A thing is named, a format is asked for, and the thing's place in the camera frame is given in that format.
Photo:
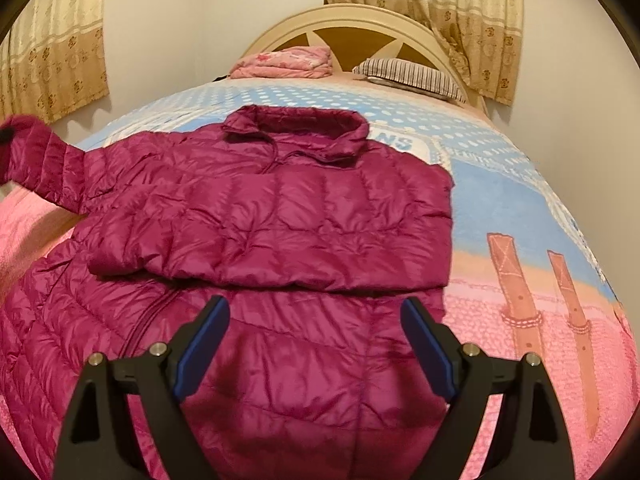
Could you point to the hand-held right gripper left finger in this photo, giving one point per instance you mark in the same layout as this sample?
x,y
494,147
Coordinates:
x,y
202,345

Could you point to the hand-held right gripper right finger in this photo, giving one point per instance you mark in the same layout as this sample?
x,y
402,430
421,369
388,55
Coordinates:
x,y
429,347

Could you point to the magenta quilted down jacket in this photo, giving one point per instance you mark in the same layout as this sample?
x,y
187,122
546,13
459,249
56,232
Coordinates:
x,y
260,210

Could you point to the pink and blue printed blanket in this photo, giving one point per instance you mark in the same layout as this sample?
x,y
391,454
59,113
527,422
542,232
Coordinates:
x,y
500,190

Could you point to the striped pillow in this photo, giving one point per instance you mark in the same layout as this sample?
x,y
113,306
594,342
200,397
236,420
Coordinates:
x,y
410,76

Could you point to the folded pink floral quilt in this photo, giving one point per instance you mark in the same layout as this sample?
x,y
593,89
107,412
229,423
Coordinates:
x,y
285,62

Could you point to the cream wooden bed headboard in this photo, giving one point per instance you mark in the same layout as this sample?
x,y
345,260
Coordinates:
x,y
360,35

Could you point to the beige patterned curtain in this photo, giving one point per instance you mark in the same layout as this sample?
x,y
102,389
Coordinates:
x,y
50,40
450,5

